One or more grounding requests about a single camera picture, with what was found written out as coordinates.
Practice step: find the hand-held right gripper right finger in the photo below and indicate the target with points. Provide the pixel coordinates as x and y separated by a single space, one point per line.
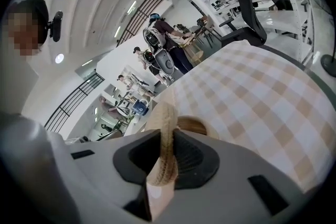
197 165

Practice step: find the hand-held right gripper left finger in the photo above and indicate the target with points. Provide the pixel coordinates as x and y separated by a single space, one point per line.
134 160

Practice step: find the round woven beige placemat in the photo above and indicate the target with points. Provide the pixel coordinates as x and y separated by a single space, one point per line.
164 123

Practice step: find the small potted plant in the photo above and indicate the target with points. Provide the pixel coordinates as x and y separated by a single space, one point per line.
130 118

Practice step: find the blue mug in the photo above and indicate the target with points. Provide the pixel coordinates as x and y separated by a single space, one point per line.
140 108

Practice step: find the checked tablecloth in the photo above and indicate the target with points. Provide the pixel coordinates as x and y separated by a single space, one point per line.
249 99

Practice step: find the black balcony railing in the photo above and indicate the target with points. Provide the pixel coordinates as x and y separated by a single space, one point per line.
147 5
86 81

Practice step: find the white shell backpack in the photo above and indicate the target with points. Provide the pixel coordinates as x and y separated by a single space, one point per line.
165 63
148 57

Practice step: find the round wooden side table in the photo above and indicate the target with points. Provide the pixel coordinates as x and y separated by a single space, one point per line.
197 56

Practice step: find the round ceiling lamp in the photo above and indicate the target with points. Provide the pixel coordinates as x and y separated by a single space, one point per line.
59 58

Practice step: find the dark dining chair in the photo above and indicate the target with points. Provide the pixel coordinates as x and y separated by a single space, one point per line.
210 34

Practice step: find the person's white shirt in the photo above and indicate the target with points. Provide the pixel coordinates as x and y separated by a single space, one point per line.
15 91

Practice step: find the black standing fan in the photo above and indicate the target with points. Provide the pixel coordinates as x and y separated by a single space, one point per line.
329 65

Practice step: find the black office chair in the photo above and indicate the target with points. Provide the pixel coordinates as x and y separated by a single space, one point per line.
249 8

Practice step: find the person's head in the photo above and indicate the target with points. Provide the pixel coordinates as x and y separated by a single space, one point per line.
23 31

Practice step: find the black head camera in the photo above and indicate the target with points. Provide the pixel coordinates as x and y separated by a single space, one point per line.
56 26

